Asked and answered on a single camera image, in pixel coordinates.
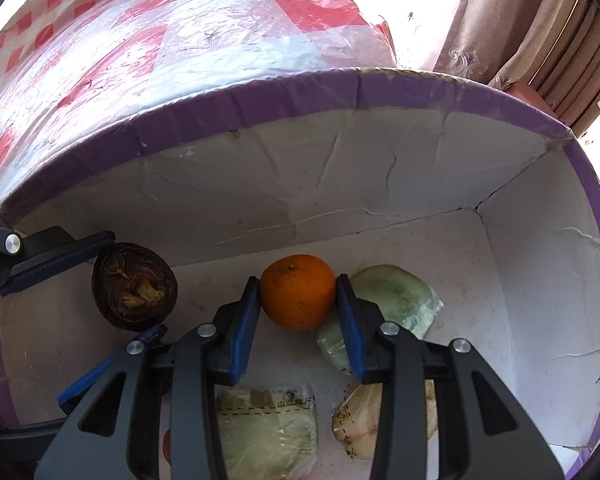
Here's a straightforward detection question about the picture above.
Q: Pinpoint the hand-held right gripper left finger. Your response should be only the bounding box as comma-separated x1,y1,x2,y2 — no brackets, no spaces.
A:
34,275,262,480

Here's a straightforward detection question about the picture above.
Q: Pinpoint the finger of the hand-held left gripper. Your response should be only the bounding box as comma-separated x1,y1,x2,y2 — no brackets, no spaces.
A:
56,325,169,407
0,187,117,302

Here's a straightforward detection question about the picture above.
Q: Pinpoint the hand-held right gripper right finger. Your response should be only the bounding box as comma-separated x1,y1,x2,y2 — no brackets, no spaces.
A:
335,273,566,480

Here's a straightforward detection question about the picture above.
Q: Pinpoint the small green pastry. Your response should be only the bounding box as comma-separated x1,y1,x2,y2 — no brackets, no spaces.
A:
316,264,444,375

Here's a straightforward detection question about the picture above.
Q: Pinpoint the dark mangosteen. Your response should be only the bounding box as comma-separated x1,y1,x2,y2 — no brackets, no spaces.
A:
91,242,179,332

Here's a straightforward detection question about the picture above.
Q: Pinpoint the yellow pastry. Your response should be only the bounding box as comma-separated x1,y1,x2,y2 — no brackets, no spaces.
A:
331,380,439,461

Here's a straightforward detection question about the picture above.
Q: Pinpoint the round green pastry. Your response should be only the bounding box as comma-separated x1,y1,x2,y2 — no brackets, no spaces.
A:
215,384,321,480

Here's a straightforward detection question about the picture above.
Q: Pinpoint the purple box with white inside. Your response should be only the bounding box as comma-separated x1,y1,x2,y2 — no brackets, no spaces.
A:
0,67,600,480

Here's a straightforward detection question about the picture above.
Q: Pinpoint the red checked plastic tablecloth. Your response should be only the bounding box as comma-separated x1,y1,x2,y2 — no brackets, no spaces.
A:
0,0,397,207

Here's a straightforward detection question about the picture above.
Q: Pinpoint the pink plastic stool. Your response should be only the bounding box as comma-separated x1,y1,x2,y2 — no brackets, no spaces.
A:
504,82,567,123

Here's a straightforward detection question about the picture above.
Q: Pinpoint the patterned brown curtain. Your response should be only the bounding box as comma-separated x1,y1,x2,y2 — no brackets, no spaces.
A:
432,0,600,131

